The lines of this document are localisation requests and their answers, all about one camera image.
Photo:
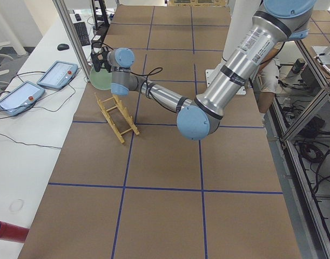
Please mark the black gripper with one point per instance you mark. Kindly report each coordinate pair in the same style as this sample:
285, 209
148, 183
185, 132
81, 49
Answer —
103, 58

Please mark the light green plate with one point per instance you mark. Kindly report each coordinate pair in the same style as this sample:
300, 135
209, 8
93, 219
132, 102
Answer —
101, 80

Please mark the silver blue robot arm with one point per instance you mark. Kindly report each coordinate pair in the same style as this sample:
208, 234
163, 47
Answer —
273, 22

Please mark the black keyboard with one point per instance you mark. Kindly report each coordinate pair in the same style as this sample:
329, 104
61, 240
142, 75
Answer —
81, 30

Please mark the far blue teach pendant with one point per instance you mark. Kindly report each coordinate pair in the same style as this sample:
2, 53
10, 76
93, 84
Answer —
58, 75

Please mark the blue teach pendant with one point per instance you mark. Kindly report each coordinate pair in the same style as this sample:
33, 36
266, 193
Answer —
58, 75
21, 98

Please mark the black computer mouse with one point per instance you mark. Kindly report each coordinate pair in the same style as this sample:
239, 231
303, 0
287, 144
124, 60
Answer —
62, 47

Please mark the wooden dish rack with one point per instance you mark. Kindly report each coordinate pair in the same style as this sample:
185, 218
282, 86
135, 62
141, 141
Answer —
117, 116

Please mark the near blue teach pendant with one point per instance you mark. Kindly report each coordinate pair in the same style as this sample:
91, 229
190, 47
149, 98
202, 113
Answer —
21, 98

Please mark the person in beige shirt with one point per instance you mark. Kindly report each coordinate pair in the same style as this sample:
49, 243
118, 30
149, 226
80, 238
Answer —
269, 75

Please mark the red cylinder bottle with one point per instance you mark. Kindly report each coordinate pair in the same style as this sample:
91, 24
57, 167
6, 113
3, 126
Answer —
13, 233

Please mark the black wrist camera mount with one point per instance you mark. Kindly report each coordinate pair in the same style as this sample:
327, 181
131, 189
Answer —
96, 49

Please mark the aluminium frame post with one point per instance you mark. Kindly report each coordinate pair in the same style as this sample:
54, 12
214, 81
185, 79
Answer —
72, 35

